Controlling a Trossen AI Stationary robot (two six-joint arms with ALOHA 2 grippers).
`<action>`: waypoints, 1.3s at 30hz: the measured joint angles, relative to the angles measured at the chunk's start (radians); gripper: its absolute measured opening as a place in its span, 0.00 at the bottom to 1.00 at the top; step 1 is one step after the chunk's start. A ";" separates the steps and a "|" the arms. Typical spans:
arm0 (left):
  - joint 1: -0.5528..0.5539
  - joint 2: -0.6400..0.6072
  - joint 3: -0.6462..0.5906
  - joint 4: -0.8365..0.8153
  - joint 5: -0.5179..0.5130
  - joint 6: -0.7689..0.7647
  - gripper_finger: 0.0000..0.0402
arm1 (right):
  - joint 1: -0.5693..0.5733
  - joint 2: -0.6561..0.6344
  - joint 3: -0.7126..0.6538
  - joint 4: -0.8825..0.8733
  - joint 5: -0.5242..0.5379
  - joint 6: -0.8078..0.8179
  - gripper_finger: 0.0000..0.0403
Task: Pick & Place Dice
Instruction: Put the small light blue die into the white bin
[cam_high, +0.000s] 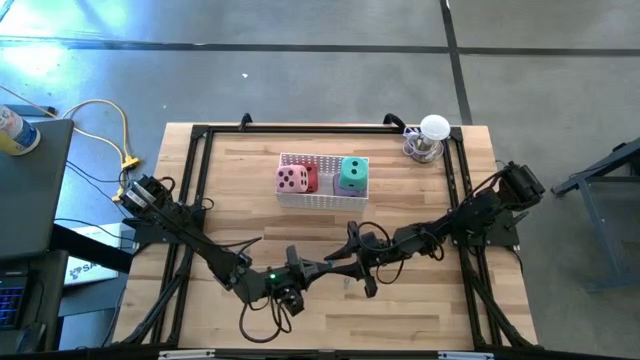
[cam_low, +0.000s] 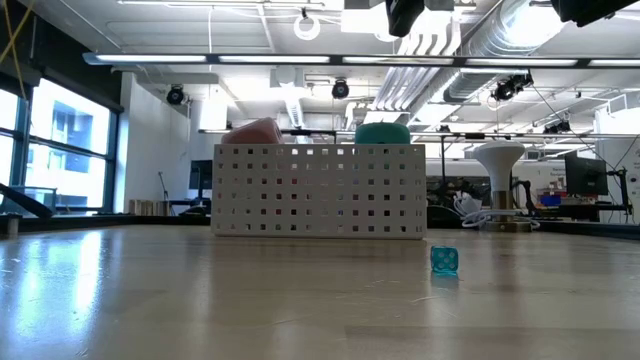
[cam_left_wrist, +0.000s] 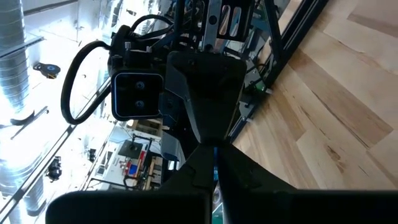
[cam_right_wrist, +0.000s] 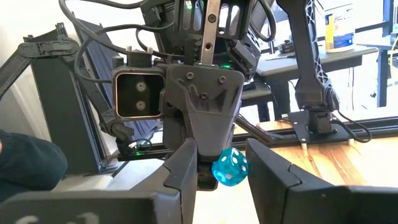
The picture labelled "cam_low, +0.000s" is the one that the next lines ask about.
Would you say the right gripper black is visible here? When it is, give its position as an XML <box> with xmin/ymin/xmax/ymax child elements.
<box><xmin>384</xmin><ymin>0</ymin><xmax>427</xmax><ymax>39</ymax></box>

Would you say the large green foam die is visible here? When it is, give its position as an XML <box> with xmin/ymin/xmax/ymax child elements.
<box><xmin>354</xmin><ymin>121</ymin><xmax>413</xmax><ymax>146</ymax></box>

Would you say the large pink foam die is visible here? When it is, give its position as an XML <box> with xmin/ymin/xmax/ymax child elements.
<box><xmin>220</xmin><ymin>116</ymin><xmax>286</xmax><ymax>146</ymax></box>

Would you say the white perforated basket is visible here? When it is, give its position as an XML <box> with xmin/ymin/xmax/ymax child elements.
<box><xmin>211</xmin><ymin>143</ymin><xmax>428</xmax><ymax>240</ymax></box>

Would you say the small blue translucent die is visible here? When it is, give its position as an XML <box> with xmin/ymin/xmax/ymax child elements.
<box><xmin>430</xmin><ymin>245</ymin><xmax>460</xmax><ymax>275</ymax></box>

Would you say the long light bar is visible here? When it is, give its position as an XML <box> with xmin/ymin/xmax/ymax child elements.
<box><xmin>82</xmin><ymin>51</ymin><xmax>640</xmax><ymax>70</ymax></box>

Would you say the white mushroom table lamp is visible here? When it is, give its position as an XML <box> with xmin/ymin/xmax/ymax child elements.
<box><xmin>472</xmin><ymin>140</ymin><xmax>534</xmax><ymax>234</ymax></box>

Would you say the black computer monitor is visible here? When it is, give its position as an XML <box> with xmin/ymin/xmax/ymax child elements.
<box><xmin>564</xmin><ymin>151</ymin><xmax>610</xmax><ymax>197</ymax></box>
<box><xmin>188</xmin><ymin>159</ymin><xmax>214</xmax><ymax>191</ymax></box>

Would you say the black monitor stand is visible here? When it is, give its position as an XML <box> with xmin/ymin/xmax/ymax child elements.
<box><xmin>607</xmin><ymin>167</ymin><xmax>632</xmax><ymax>217</ymax></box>

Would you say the row of wooden blocks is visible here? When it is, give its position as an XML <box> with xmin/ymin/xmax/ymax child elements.
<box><xmin>127</xmin><ymin>198</ymin><xmax>171</xmax><ymax>217</ymax></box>

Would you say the large office window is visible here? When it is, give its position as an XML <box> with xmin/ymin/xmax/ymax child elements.
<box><xmin>0</xmin><ymin>77</ymin><xmax>120</xmax><ymax>215</ymax></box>

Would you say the black ceiling camera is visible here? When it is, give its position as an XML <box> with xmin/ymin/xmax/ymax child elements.
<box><xmin>165</xmin><ymin>84</ymin><xmax>187</xmax><ymax>107</ymax></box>
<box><xmin>491</xmin><ymin>71</ymin><xmax>535</xmax><ymax>102</ymax></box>
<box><xmin>330</xmin><ymin>78</ymin><xmax>351</xmax><ymax>101</ymax></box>
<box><xmin>542</xmin><ymin>119</ymin><xmax>572</xmax><ymax>135</ymax></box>

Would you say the white ring light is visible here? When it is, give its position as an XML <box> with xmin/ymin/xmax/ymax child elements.
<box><xmin>292</xmin><ymin>13</ymin><xmax>322</xmax><ymax>42</ymax></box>

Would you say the silver ventilation duct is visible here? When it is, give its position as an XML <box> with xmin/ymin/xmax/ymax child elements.
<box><xmin>442</xmin><ymin>0</ymin><xmax>584</xmax><ymax>104</ymax></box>

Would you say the black overhead rail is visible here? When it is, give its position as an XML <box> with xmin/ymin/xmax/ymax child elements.
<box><xmin>198</xmin><ymin>128</ymin><xmax>640</xmax><ymax>140</ymax></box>

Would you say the white lamp cable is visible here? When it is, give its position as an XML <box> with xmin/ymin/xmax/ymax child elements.
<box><xmin>452</xmin><ymin>193</ymin><xmax>542</xmax><ymax>231</ymax></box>

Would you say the black aluminium table frame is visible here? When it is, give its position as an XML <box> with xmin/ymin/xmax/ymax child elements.
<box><xmin>0</xmin><ymin>212</ymin><xmax>640</xmax><ymax>241</ymax></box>

